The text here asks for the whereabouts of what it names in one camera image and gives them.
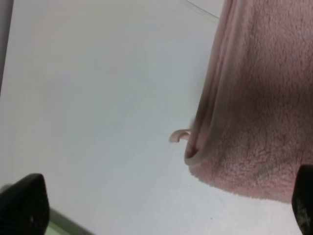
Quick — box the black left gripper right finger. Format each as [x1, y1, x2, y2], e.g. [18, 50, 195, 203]
[291, 165, 313, 235]

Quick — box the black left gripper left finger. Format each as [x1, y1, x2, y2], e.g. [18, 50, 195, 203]
[0, 173, 50, 235]

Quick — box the pink fleece towel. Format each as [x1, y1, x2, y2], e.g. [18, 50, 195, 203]
[170, 0, 313, 203]

